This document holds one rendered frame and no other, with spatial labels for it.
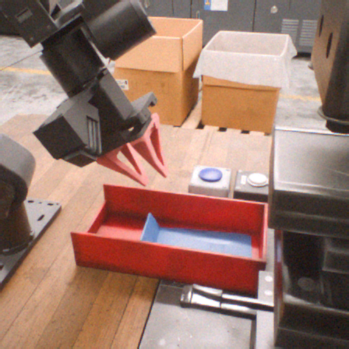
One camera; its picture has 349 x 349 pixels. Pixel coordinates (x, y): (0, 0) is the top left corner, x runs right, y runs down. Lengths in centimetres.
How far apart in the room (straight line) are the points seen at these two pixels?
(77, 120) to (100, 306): 24
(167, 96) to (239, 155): 185
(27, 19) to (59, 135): 12
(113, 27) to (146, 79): 219
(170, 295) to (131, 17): 33
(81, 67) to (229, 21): 438
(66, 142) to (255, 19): 442
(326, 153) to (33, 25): 31
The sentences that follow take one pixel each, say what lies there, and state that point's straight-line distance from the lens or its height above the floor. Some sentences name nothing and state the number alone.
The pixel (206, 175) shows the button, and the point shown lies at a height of 94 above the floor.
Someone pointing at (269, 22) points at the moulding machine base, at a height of 38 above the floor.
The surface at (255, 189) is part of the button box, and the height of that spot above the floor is 93.
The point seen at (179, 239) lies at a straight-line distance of 58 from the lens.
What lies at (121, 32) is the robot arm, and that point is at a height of 120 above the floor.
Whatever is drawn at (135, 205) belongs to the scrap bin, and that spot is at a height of 93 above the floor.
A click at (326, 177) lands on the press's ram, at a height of 118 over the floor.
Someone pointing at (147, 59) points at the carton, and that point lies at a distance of 258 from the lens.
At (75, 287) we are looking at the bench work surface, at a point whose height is 90.
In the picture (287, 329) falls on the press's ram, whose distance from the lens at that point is 23.
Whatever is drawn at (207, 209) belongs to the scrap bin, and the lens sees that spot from 59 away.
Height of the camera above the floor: 130
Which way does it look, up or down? 32 degrees down
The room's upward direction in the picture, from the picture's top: straight up
